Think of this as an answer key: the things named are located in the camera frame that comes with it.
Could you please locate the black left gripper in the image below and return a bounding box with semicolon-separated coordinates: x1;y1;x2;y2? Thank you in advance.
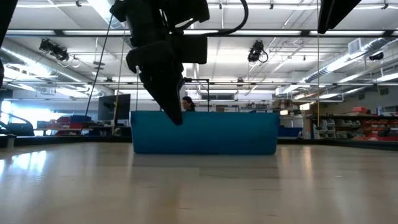
110;0;211;126

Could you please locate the blue plastic bin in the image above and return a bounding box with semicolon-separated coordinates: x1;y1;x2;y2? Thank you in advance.
130;111;280;156

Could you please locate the person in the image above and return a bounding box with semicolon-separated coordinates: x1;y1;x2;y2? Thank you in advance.
182;96;197;112

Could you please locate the black monitor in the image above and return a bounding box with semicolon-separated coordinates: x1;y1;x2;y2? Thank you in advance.
98;93;131;121

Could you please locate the shelf with red bins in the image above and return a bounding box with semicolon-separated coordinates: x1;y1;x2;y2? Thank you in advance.
306;105;398;141

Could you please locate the black curved background object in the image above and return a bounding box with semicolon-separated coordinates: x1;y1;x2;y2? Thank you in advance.
0;111;35;137

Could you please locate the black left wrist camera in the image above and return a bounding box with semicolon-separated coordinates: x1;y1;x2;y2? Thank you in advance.
182;35;208;65

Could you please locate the black distant station frame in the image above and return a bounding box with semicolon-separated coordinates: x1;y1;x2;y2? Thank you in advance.
183;77;211;113

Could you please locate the black overhead frame bar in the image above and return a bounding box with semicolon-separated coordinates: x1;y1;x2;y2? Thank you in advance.
5;29;398;38

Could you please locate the long black hanging cable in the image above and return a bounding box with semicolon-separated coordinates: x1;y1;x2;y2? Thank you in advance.
80;14;113;135

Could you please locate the black ceiling-mounted camera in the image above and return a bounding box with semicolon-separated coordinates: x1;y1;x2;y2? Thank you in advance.
248;40;269;63

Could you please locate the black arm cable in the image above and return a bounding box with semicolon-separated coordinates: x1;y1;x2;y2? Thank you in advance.
183;0;250;37

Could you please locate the black ceiling camera with cables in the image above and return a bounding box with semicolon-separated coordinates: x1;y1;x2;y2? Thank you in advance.
39;38;81;68

